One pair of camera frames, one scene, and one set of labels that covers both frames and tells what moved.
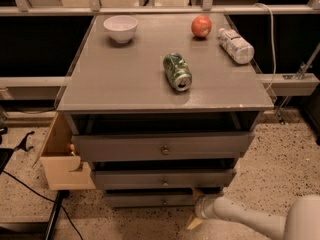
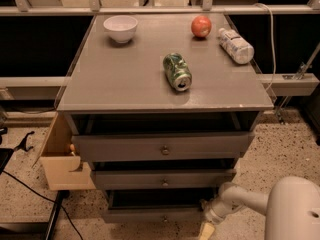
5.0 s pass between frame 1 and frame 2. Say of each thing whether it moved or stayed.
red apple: stayed
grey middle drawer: stayed
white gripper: moved
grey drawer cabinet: stayed
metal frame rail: stayed
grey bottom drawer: moved
